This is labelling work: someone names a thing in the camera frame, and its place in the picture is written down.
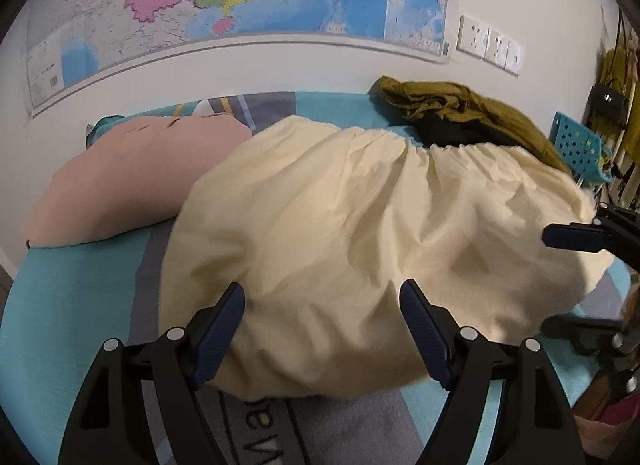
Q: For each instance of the pink box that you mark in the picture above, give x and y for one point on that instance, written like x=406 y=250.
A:
x=605 y=425

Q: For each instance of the blue perforated plastic basket rack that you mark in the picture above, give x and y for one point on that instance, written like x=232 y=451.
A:
x=577 y=145

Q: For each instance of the yellow hanging clothes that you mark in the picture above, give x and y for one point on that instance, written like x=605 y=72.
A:
x=617 y=62

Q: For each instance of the pink pillow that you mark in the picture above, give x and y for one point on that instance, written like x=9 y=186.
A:
x=125 y=180

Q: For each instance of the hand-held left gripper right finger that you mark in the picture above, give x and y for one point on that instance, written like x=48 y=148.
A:
x=425 y=332

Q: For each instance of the teal cloth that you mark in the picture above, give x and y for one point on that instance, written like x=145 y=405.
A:
x=102 y=130

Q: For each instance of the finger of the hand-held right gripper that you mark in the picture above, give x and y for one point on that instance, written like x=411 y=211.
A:
x=585 y=332
x=575 y=236

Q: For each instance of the cream large garment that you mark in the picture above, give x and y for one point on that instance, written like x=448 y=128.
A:
x=350 y=225

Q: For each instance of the teal striped bed sheet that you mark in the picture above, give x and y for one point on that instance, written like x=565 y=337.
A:
x=75 y=295

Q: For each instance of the white wall socket panel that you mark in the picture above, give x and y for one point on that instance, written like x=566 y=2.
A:
x=492 y=42

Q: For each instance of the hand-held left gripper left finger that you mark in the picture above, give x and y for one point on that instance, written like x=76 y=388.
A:
x=220 y=332

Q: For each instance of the olive green garment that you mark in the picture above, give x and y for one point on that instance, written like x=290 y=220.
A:
x=460 y=100

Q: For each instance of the black garment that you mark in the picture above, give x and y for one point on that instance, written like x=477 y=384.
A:
x=450 y=131

